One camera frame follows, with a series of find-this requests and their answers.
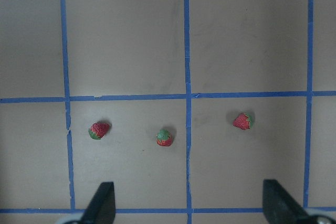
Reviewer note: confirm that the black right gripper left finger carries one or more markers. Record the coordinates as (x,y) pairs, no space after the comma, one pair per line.
(101,208)

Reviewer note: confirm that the red strawberry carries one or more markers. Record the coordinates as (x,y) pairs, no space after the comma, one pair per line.
(244,121)
(164,138)
(98,130)

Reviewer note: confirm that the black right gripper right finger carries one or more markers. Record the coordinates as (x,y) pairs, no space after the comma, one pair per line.
(279,207)

